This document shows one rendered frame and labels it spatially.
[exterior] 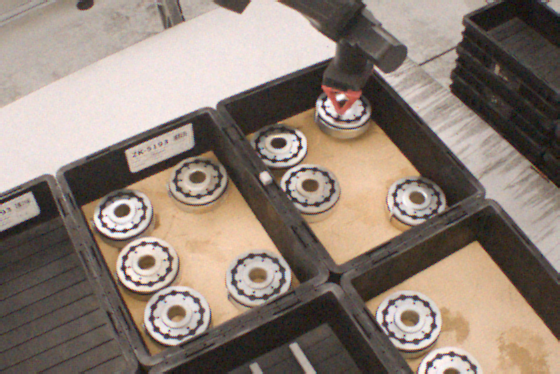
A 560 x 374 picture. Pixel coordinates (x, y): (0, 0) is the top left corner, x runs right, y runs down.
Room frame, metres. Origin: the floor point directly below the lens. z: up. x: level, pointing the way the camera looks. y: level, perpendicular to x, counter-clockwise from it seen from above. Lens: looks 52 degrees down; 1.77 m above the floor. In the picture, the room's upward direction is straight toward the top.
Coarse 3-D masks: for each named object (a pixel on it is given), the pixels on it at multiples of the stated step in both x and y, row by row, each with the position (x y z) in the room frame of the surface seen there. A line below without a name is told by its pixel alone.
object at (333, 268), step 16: (320, 64) 0.94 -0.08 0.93; (272, 80) 0.89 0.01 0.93; (288, 80) 0.89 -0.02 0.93; (384, 80) 0.89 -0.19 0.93; (240, 96) 0.85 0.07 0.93; (400, 96) 0.85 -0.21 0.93; (224, 112) 0.81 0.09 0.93; (240, 144) 0.74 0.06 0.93; (256, 160) 0.70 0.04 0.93; (448, 160) 0.71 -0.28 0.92; (272, 176) 0.67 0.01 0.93; (464, 176) 0.67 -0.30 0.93; (480, 192) 0.63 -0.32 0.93; (288, 208) 0.61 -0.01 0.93; (448, 208) 0.60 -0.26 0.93; (464, 208) 0.60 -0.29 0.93; (432, 224) 0.58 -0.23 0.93; (400, 240) 0.55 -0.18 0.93; (320, 256) 0.52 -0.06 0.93; (368, 256) 0.52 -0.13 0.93; (336, 272) 0.49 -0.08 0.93
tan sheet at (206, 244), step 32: (160, 192) 0.72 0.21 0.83; (160, 224) 0.65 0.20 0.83; (192, 224) 0.65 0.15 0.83; (224, 224) 0.65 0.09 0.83; (256, 224) 0.65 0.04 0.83; (192, 256) 0.58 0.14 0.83; (224, 256) 0.59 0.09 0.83; (192, 288) 0.52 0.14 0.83; (224, 288) 0.53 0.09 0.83; (224, 320) 0.47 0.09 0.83
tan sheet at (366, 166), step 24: (288, 120) 0.89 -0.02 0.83; (312, 120) 0.89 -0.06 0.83; (312, 144) 0.82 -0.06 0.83; (336, 144) 0.82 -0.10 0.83; (360, 144) 0.82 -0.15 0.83; (384, 144) 0.82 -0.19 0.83; (336, 168) 0.77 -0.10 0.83; (360, 168) 0.77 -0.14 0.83; (384, 168) 0.77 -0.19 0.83; (408, 168) 0.77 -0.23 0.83; (360, 192) 0.71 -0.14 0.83; (384, 192) 0.71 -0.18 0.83; (336, 216) 0.66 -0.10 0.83; (360, 216) 0.66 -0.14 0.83; (384, 216) 0.66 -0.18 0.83; (336, 240) 0.61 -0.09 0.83; (360, 240) 0.61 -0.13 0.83; (384, 240) 0.61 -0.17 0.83
